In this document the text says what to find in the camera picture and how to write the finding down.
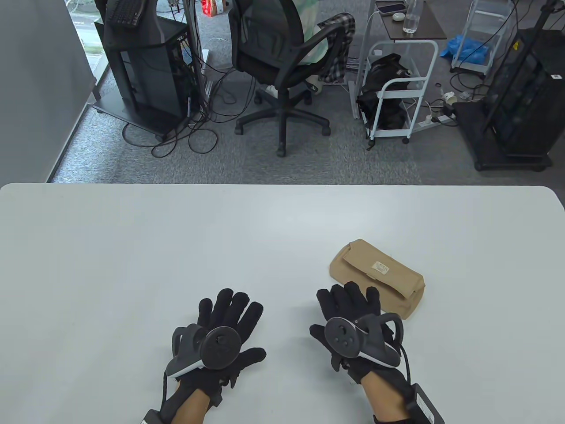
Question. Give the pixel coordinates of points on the person's right hand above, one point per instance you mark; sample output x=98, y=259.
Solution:
x=348, y=300

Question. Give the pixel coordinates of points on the person's left hand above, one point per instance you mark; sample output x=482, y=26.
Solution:
x=229, y=309

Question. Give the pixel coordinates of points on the beige fabric pencil pouch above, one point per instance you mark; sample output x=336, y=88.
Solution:
x=375, y=267

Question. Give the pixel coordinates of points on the person's left forearm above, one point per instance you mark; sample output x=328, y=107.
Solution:
x=187, y=406

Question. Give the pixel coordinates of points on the black right wrist box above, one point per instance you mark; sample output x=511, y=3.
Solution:
x=426, y=404

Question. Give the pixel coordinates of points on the black wrist box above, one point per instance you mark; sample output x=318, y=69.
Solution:
x=426, y=404
x=152, y=417

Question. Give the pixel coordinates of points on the black left wrist box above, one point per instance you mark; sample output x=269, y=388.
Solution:
x=152, y=417

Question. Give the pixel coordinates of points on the white power strip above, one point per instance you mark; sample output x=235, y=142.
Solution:
x=435, y=121

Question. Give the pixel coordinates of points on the black bag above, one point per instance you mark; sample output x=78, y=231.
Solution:
x=386, y=79

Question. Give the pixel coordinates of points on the white rolling cart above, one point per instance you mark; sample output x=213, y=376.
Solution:
x=421, y=79

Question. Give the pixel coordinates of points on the black computer cart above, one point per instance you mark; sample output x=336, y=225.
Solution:
x=145, y=75

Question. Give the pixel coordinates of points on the grey metal desk leg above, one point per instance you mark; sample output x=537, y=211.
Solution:
x=194, y=44

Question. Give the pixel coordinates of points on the black equipment rack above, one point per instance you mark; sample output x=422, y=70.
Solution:
x=525, y=97

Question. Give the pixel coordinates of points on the black office chair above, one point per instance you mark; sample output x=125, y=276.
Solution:
x=260, y=39

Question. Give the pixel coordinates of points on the blue plastic bag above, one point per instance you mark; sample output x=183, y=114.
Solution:
x=465, y=47

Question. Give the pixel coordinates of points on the brown side table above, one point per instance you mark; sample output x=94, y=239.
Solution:
x=423, y=26

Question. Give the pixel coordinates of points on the clear water bottle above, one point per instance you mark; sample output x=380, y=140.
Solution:
x=411, y=20

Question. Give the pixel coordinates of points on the red cardboard box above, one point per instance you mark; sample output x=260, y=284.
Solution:
x=212, y=6

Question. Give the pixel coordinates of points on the black keyboard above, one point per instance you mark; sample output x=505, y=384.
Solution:
x=126, y=11

